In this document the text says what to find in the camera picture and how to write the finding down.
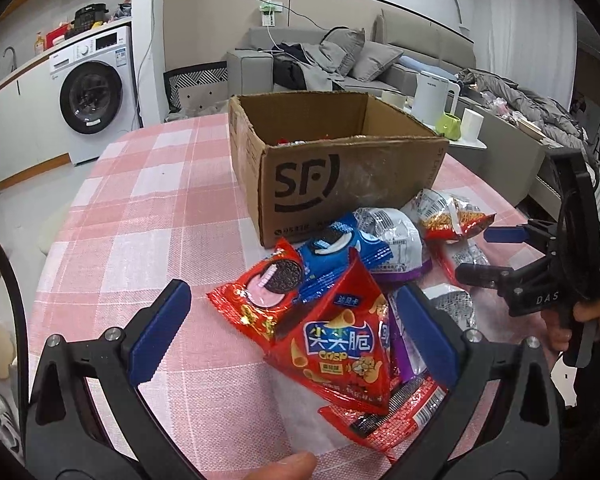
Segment red cookie packet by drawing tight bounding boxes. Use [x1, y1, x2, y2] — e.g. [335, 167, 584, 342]
[207, 237, 306, 356]

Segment brown cardboard box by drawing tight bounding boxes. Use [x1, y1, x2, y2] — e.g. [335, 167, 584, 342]
[228, 92, 449, 249]

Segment grey sofa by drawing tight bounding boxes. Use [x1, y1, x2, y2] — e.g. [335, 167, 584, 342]
[226, 7, 481, 106]

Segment silver purple snack packet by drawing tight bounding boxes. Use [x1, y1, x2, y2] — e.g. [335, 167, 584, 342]
[355, 206, 433, 286]

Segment crumpled floor cloth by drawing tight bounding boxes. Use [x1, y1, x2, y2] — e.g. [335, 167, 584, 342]
[165, 97, 231, 122]

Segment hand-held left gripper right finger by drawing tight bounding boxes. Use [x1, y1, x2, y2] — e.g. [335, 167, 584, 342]
[392, 282, 581, 480]

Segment pink checkered tablecloth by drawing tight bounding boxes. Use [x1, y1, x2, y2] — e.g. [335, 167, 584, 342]
[27, 110, 576, 480]

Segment wall power strip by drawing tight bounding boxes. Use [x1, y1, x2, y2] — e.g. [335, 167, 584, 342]
[258, 1, 284, 27]

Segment blue cookie packet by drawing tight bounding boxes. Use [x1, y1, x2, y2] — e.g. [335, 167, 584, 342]
[292, 212, 396, 306]

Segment grey duvet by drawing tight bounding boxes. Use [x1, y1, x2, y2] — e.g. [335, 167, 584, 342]
[457, 67, 600, 161]

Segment red box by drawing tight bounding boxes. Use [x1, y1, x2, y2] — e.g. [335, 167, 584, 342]
[46, 24, 73, 48]

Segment grey bed base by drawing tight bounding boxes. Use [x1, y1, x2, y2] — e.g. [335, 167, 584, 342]
[480, 105, 566, 211]

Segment white curtain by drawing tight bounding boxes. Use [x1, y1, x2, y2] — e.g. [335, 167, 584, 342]
[472, 0, 578, 96]

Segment light blue blanket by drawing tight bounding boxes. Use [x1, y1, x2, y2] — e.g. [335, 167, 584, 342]
[400, 55, 463, 78]

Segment white cup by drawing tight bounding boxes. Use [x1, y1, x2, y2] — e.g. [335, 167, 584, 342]
[459, 108, 484, 143]

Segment black clothes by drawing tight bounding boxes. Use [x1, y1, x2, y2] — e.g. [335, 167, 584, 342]
[272, 45, 311, 92]

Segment white electric kettle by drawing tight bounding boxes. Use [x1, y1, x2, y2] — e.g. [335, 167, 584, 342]
[411, 70, 462, 123]

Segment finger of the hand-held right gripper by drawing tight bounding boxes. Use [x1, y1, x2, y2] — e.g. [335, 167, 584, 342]
[484, 221, 561, 250]
[455, 262, 512, 292]

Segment green mug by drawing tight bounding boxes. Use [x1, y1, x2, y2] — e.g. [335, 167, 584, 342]
[436, 112, 463, 141]

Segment white counter cabinet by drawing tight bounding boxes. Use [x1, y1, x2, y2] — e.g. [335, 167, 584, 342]
[0, 52, 73, 186]

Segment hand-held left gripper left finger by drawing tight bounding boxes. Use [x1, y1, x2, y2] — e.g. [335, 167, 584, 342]
[24, 280, 201, 480]

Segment red silver snack packet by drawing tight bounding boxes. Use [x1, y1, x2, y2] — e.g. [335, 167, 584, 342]
[437, 240, 491, 291]

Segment white washing machine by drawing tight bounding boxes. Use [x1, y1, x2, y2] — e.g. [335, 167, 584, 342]
[48, 25, 142, 166]

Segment black cable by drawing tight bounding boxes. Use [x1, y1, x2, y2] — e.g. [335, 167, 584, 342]
[0, 220, 31, 461]

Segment black pressure cooker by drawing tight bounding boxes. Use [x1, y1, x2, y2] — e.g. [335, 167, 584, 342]
[74, 4, 112, 36]

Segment red triangular crisp packet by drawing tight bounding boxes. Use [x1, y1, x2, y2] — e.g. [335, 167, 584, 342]
[265, 247, 393, 416]

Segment grey pillow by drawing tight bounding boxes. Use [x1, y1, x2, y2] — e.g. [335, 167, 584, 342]
[322, 27, 367, 76]
[350, 40, 405, 82]

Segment grey hoodie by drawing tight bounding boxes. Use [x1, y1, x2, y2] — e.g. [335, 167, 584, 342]
[300, 40, 351, 93]

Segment white marble coffee table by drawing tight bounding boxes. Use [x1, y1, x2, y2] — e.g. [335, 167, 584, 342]
[375, 90, 488, 151]

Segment person's left hand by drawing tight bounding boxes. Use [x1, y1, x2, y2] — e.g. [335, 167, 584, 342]
[224, 451, 317, 480]

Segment noodle snack packet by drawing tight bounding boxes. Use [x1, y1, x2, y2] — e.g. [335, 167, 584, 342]
[400, 188, 497, 243]

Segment red black-striped snack packet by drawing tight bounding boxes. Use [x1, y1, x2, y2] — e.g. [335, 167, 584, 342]
[317, 375, 448, 463]

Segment person's right hand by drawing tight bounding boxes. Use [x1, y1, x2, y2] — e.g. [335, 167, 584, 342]
[540, 291, 600, 353]

